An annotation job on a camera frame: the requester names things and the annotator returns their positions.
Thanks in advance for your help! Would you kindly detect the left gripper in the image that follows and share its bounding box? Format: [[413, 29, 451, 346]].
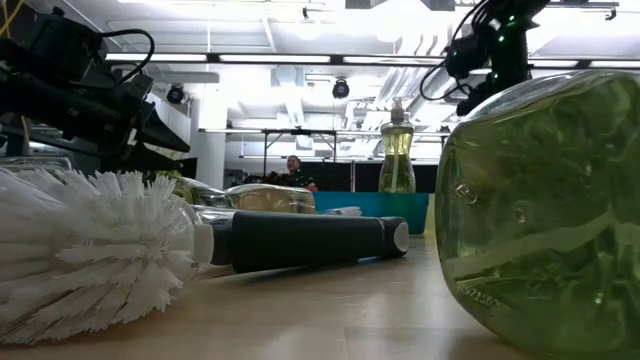
[[9, 73, 191, 172]]

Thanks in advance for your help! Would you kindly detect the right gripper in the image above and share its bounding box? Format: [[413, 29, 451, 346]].
[[456, 22, 532, 117]]

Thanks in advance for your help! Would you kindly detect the black handled white dish brush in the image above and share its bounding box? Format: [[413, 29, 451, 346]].
[[322, 205, 363, 218], [0, 167, 410, 347]]

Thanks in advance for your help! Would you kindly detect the small green potted plant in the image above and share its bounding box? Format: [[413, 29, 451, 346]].
[[144, 168, 184, 184]]

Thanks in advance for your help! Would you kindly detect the white building column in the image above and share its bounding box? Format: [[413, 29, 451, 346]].
[[192, 82, 229, 190]]

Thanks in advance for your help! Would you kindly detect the black room divider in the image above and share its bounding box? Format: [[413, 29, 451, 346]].
[[319, 162, 440, 194]]

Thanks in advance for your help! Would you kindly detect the person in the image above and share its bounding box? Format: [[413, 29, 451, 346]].
[[267, 154, 319, 193]]

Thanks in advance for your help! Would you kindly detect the blue plastic bin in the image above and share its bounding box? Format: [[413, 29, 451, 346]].
[[312, 191, 431, 236]]

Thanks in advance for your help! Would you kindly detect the long ceiling light bar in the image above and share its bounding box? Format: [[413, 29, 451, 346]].
[[102, 51, 640, 70]]

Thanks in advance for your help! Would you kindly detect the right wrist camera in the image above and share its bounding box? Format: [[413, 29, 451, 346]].
[[443, 35, 490, 80]]

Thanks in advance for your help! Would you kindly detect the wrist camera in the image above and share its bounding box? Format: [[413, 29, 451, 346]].
[[443, 35, 490, 80], [118, 73, 155, 104]]

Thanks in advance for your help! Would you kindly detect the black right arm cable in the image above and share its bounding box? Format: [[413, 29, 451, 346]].
[[418, 0, 494, 101]]

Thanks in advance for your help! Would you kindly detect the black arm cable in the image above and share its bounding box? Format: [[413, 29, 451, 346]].
[[418, 0, 494, 101], [97, 28, 156, 86]]

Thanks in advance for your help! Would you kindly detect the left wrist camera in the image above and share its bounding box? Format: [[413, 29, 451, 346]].
[[118, 73, 155, 104]]

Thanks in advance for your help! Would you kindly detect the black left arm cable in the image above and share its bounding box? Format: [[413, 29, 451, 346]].
[[97, 28, 156, 86]]

